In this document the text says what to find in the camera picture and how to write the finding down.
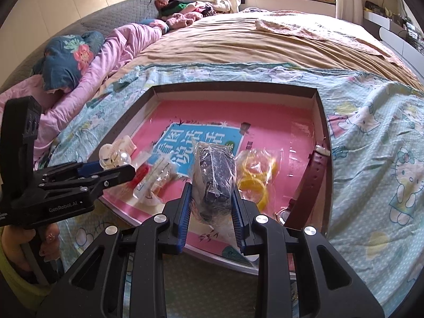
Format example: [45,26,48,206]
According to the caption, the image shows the watch with brown strap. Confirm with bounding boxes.
[274,144,332,230]

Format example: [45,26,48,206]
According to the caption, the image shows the pink book with blue label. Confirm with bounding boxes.
[101,101,316,271]

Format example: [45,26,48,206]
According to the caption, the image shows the person's left hand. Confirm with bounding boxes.
[0,224,61,282]

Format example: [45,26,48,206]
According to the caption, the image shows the bag of yellow hair ties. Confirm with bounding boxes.
[235,149,279,211]

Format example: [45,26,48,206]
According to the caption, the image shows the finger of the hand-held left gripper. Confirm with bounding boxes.
[33,160,111,182]
[39,165,137,195]

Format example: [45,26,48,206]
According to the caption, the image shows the large cream hair claw clip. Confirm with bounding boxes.
[113,135,137,158]

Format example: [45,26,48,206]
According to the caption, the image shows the heart shaped vanity mirror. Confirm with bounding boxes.
[382,0,407,14]

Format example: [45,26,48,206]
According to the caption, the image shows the shallow cardboard box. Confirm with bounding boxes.
[99,81,334,276]

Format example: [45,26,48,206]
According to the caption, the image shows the small cream hair claw clip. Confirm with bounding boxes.
[99,143,134,170]

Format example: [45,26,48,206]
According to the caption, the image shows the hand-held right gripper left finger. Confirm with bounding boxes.
[36,182,193,318]

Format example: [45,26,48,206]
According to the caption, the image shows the glitter hair clip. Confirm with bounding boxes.
[188,140,238,230]

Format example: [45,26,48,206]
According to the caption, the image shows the tan bed sheet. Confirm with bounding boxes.
[99,9,424,91]

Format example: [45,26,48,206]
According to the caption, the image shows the cartoon cat printed blanket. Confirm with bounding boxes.
[50,61,424,318]

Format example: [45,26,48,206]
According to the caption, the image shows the pink quilt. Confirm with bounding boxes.
[0,23,167,160]

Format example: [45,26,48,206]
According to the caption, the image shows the cream cloth on bed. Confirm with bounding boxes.
[254,18,392,58]

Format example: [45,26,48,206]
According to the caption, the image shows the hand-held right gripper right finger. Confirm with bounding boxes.
[231,187,385,318]

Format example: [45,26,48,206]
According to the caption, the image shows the pile of clothes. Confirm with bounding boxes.
[154,0,233,31]

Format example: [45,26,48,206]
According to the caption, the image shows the grey quilted headboard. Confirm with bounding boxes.
[0,0,160,88]

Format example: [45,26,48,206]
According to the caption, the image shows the white shelf unit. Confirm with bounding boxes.
[362,6,424,61]

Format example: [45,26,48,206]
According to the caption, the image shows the blue floral pillow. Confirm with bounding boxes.
[42,30,106,92]

